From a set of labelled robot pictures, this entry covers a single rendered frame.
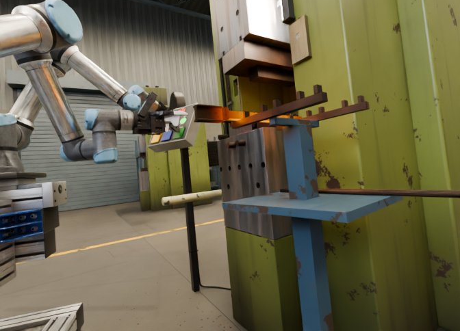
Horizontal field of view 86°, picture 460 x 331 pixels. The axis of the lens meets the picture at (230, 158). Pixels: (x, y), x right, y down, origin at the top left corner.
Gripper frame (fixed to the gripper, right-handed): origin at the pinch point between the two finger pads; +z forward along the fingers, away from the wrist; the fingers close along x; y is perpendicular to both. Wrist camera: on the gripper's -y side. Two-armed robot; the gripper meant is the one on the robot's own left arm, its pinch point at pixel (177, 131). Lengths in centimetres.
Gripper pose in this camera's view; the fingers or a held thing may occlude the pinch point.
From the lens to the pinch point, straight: 152.9
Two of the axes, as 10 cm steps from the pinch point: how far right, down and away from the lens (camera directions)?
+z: 5.2, 4.9, 7.0
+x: -8.3, 1.0, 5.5
